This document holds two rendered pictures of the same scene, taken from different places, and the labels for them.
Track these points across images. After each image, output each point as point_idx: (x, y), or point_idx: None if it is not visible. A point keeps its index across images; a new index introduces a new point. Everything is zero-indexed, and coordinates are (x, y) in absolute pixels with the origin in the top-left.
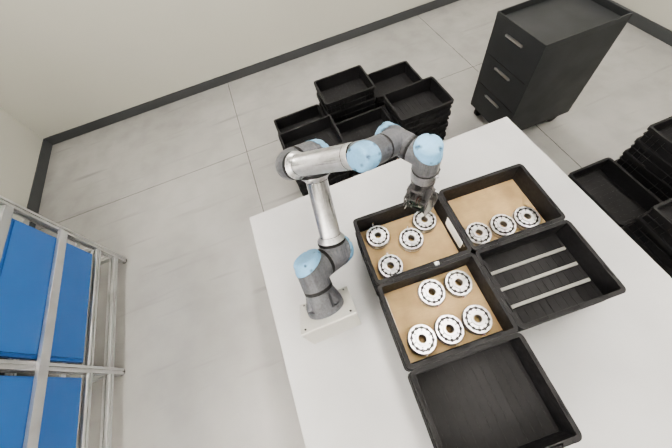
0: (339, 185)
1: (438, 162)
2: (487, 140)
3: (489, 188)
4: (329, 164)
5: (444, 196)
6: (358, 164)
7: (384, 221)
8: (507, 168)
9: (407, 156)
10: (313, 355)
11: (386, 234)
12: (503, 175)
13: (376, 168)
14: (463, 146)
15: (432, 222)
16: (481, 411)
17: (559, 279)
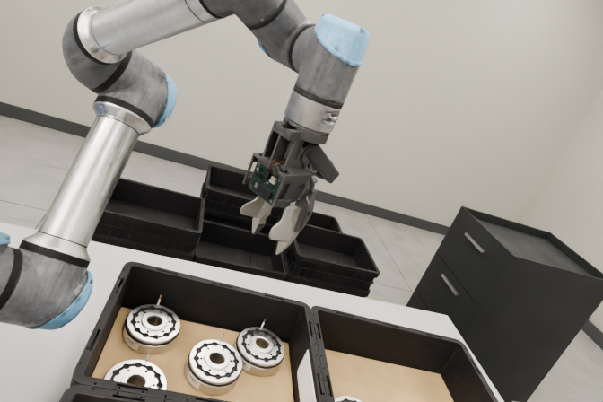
0: (148, 257)
1: (348, 60)
2: (412, 327)
3: (397, 367)
4: None
5: (318, 316)
6: None
7: (184, 314)
8: (438, 336)
9: (299, 40)
10: None
11: (172, 329)
12: (428, 349)
13: (225, 269)
14: (373, 315)
15: (274, 357)
16: None
17: None
